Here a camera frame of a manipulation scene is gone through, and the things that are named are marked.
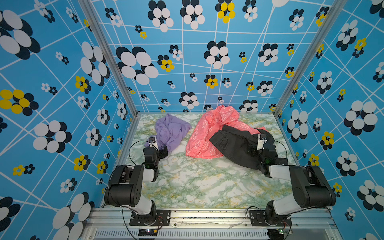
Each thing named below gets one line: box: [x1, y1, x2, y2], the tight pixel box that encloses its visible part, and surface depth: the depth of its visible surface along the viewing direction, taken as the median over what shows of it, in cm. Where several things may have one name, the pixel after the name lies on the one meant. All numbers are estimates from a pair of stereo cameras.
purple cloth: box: [144, 113, 192, 153], surface depth 104 cm
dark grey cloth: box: [209, 125, 268, 171], surface depth 94 cm
